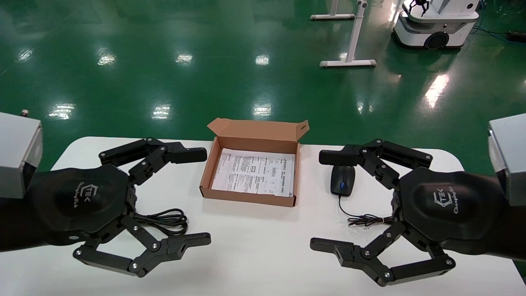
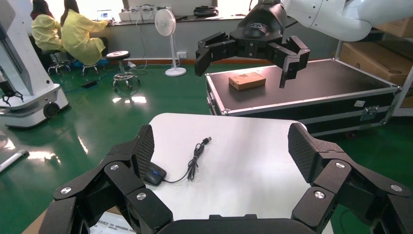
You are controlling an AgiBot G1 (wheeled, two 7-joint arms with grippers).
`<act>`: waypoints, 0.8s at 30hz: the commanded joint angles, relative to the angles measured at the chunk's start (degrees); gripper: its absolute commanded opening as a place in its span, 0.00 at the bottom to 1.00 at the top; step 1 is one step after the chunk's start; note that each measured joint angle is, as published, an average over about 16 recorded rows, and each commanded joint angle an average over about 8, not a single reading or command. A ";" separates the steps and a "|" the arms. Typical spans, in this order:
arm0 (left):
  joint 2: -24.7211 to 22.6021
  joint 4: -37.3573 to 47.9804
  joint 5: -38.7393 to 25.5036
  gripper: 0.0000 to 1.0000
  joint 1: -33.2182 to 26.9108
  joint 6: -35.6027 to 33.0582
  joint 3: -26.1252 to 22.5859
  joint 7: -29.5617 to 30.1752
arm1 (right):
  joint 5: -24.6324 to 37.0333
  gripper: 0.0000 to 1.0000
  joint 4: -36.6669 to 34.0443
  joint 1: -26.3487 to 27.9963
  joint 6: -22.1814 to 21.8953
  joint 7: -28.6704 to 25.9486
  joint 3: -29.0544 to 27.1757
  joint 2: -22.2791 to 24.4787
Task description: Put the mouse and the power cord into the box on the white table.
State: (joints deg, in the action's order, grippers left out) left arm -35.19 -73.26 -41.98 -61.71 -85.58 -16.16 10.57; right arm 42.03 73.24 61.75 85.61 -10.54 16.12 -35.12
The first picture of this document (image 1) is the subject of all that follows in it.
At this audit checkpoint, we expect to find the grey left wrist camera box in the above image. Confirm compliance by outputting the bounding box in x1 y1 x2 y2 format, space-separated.
0 112 43 200

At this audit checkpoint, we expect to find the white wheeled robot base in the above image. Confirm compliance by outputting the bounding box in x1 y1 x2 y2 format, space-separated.
392 0 480 50

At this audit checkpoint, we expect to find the blue floor cable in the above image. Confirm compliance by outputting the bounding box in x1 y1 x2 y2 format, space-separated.
472 24 526 45

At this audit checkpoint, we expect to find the black power cable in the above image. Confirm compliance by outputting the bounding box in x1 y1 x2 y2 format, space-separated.
132 208 189 237

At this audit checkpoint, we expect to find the brown cardboard box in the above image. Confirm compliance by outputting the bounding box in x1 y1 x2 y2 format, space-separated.
200 118 309 207

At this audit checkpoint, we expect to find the white printed instruction sheet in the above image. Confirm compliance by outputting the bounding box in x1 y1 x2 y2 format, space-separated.
211 148 295 197

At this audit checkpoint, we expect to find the white T-foot table leg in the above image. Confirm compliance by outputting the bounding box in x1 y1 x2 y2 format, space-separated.
310 0 355 21
320 0 377 68

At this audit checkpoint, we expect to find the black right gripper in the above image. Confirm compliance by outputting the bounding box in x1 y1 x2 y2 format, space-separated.
310 139 508 287

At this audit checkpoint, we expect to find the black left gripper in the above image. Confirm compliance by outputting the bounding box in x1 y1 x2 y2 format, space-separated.
28 138 212 278

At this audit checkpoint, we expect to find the black wired computer mouse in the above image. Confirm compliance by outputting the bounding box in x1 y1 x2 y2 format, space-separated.
331 166 397 228

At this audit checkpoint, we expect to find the black gripper of distant robot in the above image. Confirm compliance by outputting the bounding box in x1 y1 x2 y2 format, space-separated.
409 0 430 16

